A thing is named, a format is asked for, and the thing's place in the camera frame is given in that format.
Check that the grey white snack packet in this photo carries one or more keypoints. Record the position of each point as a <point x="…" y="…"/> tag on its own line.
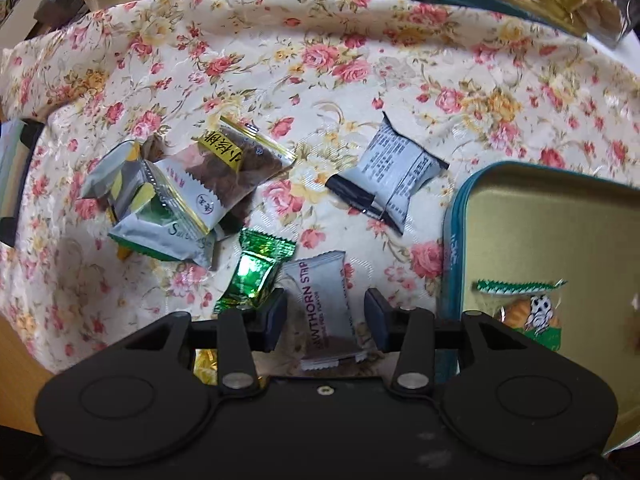
<point x="322" y="305"/>

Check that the black white snack packet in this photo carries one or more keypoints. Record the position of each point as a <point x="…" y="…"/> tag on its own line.
<point x="395" y="175"/>

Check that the brown snack packet yellow stripe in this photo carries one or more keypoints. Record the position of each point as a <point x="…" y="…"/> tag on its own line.
<point x="235" y="165"/>

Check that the yellow foil candy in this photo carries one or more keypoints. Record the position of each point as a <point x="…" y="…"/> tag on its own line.
<point x="206" y="366"/>

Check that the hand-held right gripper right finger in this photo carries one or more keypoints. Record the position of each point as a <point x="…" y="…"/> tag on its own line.
<point x="376" y="321"/>

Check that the floral tablecloth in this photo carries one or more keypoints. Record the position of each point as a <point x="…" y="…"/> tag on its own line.
<point x="310" y="90"/>

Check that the blue picture box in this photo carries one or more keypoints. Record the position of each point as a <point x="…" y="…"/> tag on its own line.
<point x="14" y="180"/>

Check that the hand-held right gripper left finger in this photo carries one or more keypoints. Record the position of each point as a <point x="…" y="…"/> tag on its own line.
<point x="272" y="321"/>

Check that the silver green snack packet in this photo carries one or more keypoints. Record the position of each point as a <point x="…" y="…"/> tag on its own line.
<point x="170" y="240"/>

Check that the silver yellow snack packet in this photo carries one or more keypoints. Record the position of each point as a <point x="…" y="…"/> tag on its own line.
<point x="112" y="175"/>

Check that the small teal tin tray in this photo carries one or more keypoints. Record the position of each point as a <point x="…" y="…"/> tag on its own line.
<point x="530" y="230"/>

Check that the clear plastic container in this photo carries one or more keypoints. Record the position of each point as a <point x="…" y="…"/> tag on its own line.
<point x="607" y="10"/>

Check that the green clear snack packet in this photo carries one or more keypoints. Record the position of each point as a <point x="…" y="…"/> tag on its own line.
<point x="160" y="195"/>

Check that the green foil candy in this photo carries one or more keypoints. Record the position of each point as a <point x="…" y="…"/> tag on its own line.
<point x="250" y="272"/>

